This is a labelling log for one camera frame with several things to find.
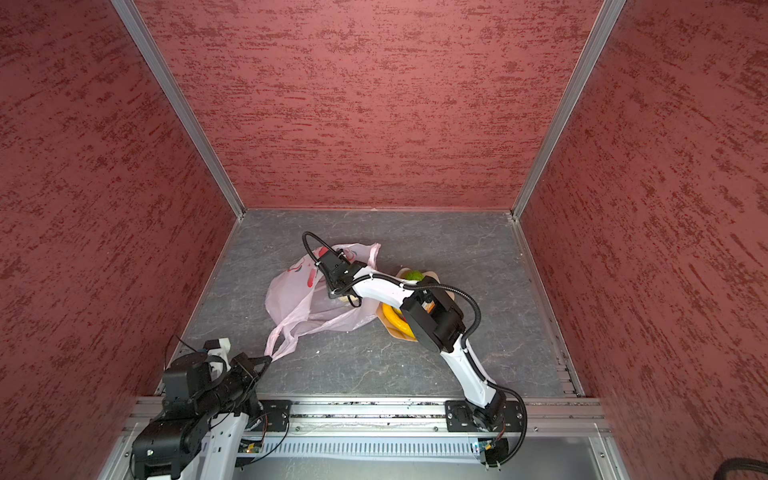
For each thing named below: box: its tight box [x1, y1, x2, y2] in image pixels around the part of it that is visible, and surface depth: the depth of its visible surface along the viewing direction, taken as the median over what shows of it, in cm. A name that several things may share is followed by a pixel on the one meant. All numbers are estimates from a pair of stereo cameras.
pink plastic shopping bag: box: [264, 243, 381, 361], surface depth 81 cm
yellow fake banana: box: [382, 303, 417, 341], surface depth 86 cm
